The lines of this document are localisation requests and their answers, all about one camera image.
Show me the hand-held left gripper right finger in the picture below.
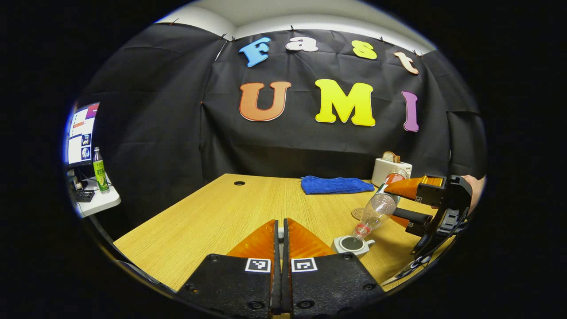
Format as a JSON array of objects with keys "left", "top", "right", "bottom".
[{"left": 283, "top": 218, "right": 385, "bottom": 319}]

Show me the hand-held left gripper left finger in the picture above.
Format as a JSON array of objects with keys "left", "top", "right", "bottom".
[{"left": 177, "top": 219, "right": 281, "bottom": 319}]

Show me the clear plastic water bottle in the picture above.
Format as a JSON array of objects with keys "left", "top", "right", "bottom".
[{"left": 353, "top": 168, "right": 409, "bottom": 240}]

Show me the white teacup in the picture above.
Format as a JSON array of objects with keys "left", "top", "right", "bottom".
[{"left": 332, "top": 235, "right": 376, "bottom": 259}]

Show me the green drink bottle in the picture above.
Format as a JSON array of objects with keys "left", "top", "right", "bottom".
[{"left": 93, "top": 147, "right": 110, "bottom": 195}]

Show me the white toaster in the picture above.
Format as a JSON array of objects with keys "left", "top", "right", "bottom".
[{"left": 371, "top": 158, "right": 412, "bottom": 187}]

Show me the blue folded towel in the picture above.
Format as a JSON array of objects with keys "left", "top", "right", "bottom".
[{"left": 301, "top": 176, "right": 375, "bottom": 195}]

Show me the black backdrop cloth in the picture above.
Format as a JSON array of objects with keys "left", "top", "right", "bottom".
[{"left": 78, "top": 23, "right": 488, "bottom": 231}]

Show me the white side table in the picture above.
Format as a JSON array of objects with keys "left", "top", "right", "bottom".
[{"left": 73, "top": 177, "right": 121, "bottom": 218}]

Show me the computer monitor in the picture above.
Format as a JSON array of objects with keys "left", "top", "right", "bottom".
[{"left": 66, "top": 103, "right": 100, "bottom": 167}]

